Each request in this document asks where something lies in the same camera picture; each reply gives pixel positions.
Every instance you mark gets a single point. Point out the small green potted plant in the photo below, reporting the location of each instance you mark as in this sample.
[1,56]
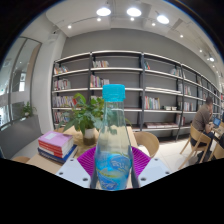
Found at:
[27,109]

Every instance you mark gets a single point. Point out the thick dark blue book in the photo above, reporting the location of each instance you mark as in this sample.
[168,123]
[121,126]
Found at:
[60,158]

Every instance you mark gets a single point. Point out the red book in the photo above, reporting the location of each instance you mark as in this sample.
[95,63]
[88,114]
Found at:
[56,148]
[58,152]

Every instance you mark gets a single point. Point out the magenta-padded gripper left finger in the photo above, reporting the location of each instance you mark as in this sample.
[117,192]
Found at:
[73,172]

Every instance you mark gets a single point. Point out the green potted plant, white pot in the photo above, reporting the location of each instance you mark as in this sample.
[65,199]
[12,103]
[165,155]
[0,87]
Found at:
[85,115]

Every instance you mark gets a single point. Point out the open laptop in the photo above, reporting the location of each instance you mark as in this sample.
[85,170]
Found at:
[216,122]

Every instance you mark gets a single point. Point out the pink book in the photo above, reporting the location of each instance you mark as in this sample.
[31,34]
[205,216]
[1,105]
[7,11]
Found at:
[53,137]

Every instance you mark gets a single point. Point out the grey bookshelf unit with books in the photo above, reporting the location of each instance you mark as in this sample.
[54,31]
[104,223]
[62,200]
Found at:
[113,86]

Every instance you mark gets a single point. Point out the person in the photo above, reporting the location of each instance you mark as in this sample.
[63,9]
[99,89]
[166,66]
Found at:
[201,120]

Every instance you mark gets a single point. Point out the group of round ceiling lights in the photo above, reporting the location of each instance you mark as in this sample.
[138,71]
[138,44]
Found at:
[133,12]

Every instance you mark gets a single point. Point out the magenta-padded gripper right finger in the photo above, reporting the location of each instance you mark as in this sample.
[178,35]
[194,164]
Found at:
[154,170]

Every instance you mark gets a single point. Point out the clear bottle with turquoise cap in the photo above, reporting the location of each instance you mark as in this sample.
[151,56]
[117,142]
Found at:
[113,150]

